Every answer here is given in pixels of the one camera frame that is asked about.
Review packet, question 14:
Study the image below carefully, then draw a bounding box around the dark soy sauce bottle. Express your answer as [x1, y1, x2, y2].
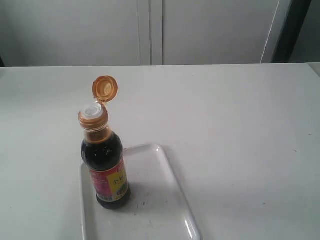
[78, 75, 131, 210]

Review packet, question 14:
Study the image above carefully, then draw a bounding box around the white rectangular tray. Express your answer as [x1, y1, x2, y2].
[79, 144, 202, 240]

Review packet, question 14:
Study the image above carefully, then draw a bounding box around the white cabinet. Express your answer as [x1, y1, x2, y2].
[0, 0, 291, 67]

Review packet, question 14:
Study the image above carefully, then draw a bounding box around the dark vertical post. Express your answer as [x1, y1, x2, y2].
[272, 0, 312, 64]

